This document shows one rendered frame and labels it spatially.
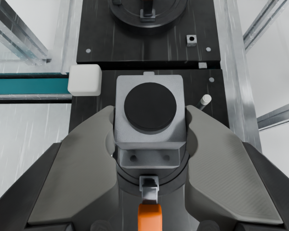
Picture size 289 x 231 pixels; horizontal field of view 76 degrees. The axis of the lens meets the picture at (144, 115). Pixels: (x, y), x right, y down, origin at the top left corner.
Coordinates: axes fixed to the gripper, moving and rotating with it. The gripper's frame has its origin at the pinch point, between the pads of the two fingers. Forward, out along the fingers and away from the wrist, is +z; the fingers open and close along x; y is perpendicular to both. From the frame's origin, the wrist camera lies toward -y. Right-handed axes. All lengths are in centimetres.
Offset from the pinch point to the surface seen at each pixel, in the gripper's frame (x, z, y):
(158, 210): 0.8, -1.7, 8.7
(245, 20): 24.0, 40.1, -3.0
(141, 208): -0.7, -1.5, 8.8
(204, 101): 5.2, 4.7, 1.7
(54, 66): -15.9, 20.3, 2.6
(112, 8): -5.9, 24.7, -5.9
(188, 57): 6.7, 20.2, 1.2
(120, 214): -3.7, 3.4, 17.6
